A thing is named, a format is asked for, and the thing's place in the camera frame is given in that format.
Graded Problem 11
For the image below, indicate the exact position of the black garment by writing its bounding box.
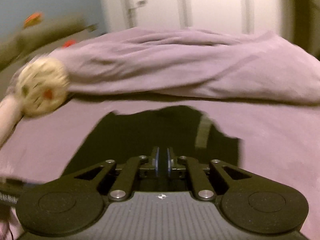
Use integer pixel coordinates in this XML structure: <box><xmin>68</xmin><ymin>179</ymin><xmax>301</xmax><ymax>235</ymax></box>
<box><xmin>62</xmin><ymin>104</ymin><xmax>243</xmax><ymax>192</ymax></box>

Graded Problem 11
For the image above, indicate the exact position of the white pillow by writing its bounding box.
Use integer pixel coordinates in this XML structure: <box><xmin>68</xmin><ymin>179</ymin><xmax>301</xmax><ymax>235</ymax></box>
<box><xmin>0</xmin><ymin>95</ymin><xmax>22</xmax><ymax>147</ymax></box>

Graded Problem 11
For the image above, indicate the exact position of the yellow emoji plush pillow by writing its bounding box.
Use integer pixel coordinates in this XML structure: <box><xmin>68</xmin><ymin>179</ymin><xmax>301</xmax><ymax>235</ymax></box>
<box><xmin>15</xmin><ymin>56</ymin><xmax>69</xmax><ymax>116</ymax></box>

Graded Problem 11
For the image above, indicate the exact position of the purple duvet blanket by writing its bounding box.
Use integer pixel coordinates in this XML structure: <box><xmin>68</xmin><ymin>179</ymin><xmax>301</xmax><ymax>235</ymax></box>
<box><xmin>50</xmin><ymin>28</ymin><xmax>319</xmax><ymax>105</ymax></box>

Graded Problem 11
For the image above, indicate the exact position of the white door with handle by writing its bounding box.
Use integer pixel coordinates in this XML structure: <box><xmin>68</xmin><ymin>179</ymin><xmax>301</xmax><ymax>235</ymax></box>
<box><xmin>101</xmin><ymin>0</ymin><xmax>182</xmax><ymax>33</ymax></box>

